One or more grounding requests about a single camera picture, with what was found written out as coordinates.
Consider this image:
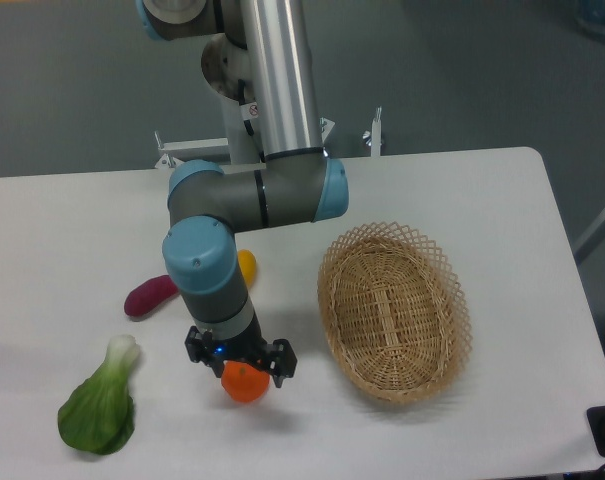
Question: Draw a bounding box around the orange toy fruit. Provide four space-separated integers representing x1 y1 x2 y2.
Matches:
221 361 270 403

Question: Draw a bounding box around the purple toy sweet potato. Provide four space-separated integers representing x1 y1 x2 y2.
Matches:
123 275 179 320

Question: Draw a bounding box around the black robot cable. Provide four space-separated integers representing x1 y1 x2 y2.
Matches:
236 78 268 164

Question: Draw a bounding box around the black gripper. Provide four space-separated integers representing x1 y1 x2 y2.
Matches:
185 314 297 388

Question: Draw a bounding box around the yellow toy mango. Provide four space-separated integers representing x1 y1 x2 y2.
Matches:
237 249 257 288

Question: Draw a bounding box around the green toy bok choy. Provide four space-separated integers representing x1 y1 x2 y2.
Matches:
57 334 141 455

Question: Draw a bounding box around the woven wicker basket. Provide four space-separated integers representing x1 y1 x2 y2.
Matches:
317 222 472 405

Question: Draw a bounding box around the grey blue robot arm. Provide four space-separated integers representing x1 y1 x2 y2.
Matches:
136 1 349 384

